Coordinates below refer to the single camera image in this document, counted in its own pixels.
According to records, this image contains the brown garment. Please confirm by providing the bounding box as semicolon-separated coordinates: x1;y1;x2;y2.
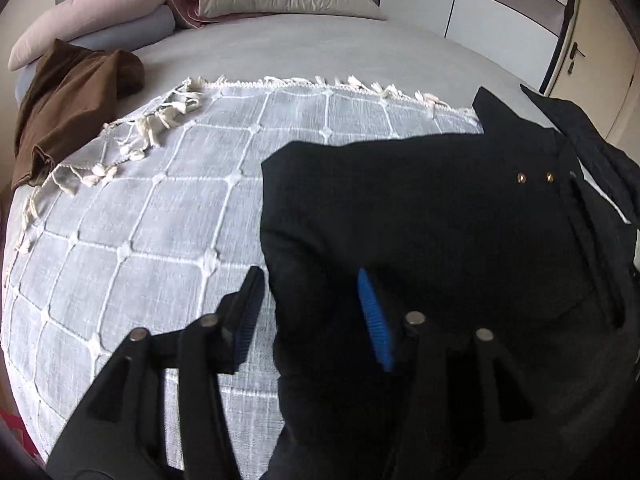
11;39;146;191

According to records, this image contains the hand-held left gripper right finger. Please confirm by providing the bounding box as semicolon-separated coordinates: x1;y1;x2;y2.
356;267;538;480

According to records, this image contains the white and grey wardrobe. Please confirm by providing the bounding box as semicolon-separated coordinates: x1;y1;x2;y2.
370;0;581;76

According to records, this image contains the black long coat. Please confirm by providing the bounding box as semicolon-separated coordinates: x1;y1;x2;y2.
260;86;640;480

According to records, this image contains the grey-blue pillow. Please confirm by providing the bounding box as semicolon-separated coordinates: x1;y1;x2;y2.
14;6;177;106

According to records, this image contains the dark door handle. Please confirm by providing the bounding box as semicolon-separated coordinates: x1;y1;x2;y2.
566;42;586;76

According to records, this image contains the bed with grey sheet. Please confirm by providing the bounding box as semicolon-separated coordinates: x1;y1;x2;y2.
0;7;546;480

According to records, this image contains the pink pillow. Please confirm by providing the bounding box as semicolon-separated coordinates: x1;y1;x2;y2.
7;0;168;72

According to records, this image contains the grey checked tasselled blanket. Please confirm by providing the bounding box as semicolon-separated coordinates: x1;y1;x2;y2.
0;74;486;471

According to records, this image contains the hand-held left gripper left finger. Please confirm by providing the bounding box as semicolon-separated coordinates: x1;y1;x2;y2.
45;266;266;480

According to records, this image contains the cream door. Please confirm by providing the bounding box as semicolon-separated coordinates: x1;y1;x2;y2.
542;0;640;151

